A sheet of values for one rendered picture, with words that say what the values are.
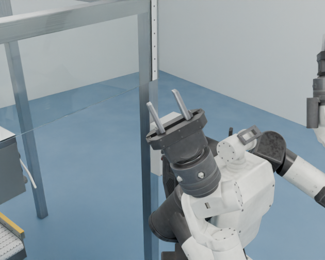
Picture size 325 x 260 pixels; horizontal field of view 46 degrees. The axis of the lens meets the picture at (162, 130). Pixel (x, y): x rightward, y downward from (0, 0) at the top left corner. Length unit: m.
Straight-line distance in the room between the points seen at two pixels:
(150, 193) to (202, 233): 1.08
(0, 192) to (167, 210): 0.62
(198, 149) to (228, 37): 4.17
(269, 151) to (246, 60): 3.51
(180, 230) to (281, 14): 3.60
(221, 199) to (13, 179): 0.81
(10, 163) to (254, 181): 0.79
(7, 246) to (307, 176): 1.09
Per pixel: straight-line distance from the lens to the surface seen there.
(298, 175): 1.33
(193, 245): 0.98
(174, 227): 1.02
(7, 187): 1.40
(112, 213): 3.01
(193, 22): 5.27
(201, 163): 0.74
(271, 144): 1.30
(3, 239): 1.61
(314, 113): 1.25
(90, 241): 2.81
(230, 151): 1.07
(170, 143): 0.72
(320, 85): 1.26
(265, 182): 1.18
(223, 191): 0.80
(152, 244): 2.13
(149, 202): 1.94
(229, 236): 0.85
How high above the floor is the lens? 1.91
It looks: 28 degrees down
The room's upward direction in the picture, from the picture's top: straight up
